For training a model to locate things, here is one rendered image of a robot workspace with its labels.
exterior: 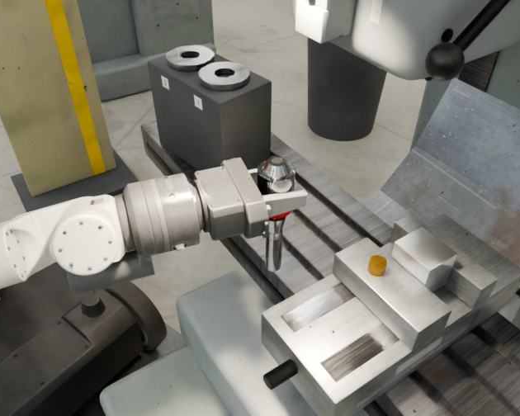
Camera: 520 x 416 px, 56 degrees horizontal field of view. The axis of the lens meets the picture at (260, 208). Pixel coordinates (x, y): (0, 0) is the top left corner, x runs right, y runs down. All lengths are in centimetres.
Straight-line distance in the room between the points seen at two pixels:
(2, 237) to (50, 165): 191
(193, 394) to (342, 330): 35
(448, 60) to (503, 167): 56
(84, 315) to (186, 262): 94
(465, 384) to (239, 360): 32
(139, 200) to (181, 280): 148
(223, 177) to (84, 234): 18
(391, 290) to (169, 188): 30
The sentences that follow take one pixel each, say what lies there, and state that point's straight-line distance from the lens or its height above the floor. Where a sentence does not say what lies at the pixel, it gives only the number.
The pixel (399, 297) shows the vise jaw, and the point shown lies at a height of 105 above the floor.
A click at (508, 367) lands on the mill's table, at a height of 94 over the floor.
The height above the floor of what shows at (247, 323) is 86.
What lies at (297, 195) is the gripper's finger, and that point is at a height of 114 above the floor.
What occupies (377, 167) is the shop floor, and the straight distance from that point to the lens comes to 263.
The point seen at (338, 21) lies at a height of 136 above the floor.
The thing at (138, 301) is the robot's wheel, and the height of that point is 59.
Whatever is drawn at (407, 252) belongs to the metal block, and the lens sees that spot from 65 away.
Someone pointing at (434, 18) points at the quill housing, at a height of 138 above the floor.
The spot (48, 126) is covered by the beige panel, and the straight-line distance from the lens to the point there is 239.
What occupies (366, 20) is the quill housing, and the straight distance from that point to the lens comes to 49.
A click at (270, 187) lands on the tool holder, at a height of 115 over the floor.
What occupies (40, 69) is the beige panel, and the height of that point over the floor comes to 62.
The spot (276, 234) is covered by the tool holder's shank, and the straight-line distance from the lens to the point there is 66.
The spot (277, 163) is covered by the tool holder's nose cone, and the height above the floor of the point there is 118.
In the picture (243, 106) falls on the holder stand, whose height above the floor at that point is 110.
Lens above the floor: 153
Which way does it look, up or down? 41 degrees down
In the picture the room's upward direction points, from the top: straight up
